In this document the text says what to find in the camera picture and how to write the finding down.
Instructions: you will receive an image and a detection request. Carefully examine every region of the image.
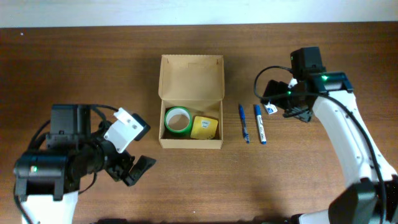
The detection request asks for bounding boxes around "blue ballpoint pen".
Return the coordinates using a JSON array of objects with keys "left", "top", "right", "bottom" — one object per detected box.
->
[{"left": 238, "top": 105, "right": 250, "bottom": 144}]

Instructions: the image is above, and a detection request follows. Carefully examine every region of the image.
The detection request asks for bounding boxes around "cardboard box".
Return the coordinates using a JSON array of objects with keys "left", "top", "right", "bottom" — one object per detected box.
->
[{"left": 158, "top": 55, "right": 224, "bottom": 149}]

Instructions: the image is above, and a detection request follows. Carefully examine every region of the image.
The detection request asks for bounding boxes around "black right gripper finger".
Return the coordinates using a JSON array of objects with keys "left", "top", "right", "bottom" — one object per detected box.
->
[
  {"left": 262, "top": 80, "right": 291, "bottom": 109},
  {"left": 282, "top": 108, "right": 313, "bottom": 123}
]

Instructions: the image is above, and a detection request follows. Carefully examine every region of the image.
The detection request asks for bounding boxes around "green tape roll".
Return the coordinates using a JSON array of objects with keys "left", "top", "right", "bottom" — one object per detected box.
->
[{"left": 164, "top": 106, "right": 193, "bottom": 136}]

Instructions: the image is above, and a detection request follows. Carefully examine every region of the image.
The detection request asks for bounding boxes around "blue white marker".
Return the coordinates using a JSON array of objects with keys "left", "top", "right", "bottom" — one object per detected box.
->
[{"left": 254, "top": 105, "right": 267, "bottom": 144}]

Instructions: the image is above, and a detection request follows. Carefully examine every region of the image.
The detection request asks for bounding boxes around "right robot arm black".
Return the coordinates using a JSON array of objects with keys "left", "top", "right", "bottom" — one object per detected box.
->
[{"left": 260, "top": 71, "right": 397, "bottom": 223}]

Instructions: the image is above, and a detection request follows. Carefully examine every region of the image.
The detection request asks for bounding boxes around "white blue eraser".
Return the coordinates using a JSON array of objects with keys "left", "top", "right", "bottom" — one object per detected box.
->
[{"left": 264, "top": 102, "right": 277, "bottom": 115}]

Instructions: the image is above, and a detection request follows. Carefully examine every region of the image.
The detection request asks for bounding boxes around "black right camera cable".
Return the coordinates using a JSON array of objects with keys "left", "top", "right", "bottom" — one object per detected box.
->
[{"left": 253, "top": 65, "right": 388, "bottom": 224}]

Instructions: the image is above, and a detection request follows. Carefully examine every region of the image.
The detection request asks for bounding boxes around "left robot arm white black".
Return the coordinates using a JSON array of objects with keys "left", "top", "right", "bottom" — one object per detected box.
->
[{"left": 14, "top": 139, "right": 156, "bottom": 223}]

